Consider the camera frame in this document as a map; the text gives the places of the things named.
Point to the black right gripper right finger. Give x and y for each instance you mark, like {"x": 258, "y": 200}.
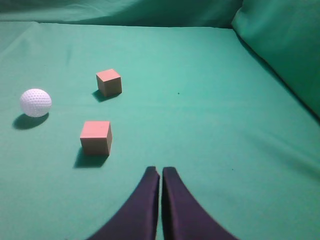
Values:
{"x": 183, "y": 218}

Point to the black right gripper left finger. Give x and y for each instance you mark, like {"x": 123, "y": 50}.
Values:
{"x": 137, "y": 219}

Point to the white golf ball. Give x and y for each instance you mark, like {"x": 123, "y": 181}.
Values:
{"x": 35, "y": 103}

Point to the near wooden cube block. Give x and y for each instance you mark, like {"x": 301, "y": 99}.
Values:
{"x": 96, "y": 138}

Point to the wooden cube block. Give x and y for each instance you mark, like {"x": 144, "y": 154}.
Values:
{"x": 96, "y": 138}
{"x": 109, "y": 82}

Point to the far wooden cube block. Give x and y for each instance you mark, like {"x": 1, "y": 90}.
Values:
{"x": 109, "y": 82}

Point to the green cloth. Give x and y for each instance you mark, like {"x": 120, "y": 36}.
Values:
{"x": 194, "y": 97}

